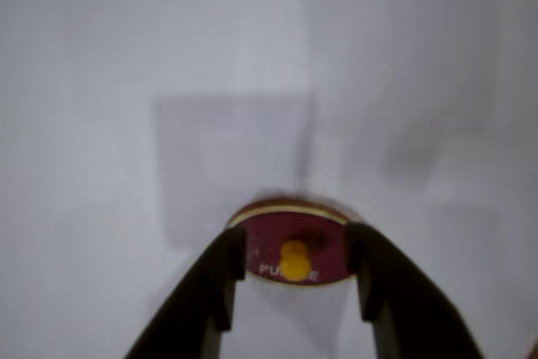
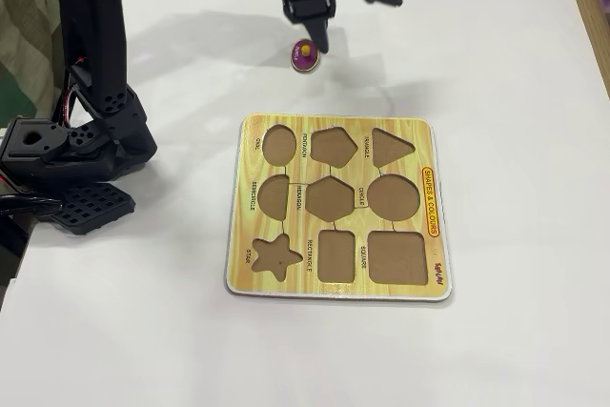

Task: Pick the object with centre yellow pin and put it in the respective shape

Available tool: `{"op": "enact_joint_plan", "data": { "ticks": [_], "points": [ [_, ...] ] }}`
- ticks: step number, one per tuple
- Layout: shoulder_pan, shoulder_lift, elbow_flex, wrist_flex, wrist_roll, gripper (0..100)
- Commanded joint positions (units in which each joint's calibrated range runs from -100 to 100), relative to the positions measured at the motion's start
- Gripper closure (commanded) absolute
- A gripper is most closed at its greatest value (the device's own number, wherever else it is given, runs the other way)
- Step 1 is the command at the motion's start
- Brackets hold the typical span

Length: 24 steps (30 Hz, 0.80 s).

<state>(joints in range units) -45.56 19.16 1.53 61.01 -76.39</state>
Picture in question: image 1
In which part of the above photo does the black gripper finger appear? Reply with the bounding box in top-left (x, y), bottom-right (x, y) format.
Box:
top-left (350, 223), bottom-right (485, 359)
top-left (125, 225), bottom-right (248, 359)

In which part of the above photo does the purple oval piece yellow pin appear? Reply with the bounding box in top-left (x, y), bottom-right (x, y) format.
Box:
top-left (226, 197), bottom-right (358, 288)

